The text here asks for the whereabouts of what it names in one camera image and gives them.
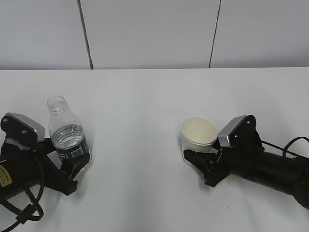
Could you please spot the white paper cup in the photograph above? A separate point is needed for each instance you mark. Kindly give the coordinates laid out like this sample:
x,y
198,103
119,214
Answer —
x,y
198,134

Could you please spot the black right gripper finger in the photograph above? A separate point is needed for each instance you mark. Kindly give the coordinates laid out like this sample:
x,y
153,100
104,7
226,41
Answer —
x,y
204,162
216,146

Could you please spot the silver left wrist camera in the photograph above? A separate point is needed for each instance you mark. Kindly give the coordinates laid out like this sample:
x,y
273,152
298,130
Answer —
x,y
22,129

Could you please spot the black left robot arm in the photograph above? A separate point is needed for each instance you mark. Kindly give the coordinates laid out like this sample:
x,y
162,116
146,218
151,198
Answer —
x,y
22,166

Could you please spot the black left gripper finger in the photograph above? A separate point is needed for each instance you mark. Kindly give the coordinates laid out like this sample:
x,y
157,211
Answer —
x,y
45,147
72,167

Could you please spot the clear water bottle green label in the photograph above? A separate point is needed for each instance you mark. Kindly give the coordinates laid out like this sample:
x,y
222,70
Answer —
x,y
65,130

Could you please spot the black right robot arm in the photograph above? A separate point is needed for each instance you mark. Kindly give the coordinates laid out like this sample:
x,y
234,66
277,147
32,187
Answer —
x,y
284,174

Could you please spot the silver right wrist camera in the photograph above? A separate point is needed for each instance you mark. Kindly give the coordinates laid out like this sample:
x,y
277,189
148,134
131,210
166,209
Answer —
x,y
239,132

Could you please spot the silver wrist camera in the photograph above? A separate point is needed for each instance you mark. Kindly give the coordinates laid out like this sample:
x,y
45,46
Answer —
x,y
239,132
22,129

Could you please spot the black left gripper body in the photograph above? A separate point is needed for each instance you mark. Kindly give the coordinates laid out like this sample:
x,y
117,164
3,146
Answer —
x,y
46,173

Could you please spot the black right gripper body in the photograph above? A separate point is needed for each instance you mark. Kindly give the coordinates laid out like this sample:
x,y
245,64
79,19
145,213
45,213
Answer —
x,y
216,168

